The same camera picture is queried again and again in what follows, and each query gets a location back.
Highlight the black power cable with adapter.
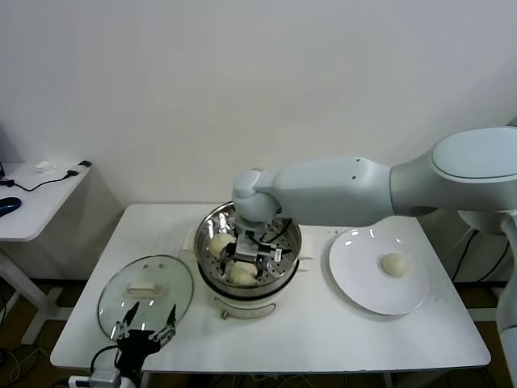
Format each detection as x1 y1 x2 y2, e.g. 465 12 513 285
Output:
451 224 512 284

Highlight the steel steamer basket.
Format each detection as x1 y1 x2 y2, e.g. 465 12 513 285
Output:
183 200 316 299

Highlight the white steamed baozi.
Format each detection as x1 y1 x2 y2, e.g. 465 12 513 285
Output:
208 234 237 259
228 261 259 288
379 252 409 279

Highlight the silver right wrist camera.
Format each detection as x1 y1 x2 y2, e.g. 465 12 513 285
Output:
235 232 262 264

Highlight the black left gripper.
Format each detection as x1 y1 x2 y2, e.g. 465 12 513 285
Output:
114 302 178 371

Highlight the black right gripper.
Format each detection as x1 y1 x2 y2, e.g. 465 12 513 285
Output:
218 242 275 282

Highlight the white round plate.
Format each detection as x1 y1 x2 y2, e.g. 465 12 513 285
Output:
328 228 429 316

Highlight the blue computer mouse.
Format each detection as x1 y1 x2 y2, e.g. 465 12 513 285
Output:
0 196 22 219

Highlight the glass pot lid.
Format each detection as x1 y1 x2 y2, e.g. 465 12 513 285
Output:
96 254 195 341

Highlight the white side table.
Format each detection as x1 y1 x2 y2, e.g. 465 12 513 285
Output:
0 161 92 344

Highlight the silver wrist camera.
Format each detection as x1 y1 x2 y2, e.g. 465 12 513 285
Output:
88 365 122 388
235 232 262 264

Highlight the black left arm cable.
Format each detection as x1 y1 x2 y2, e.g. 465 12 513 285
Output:
90 343 120 371

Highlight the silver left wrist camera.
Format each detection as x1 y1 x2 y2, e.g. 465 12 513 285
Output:
88 365 122 388

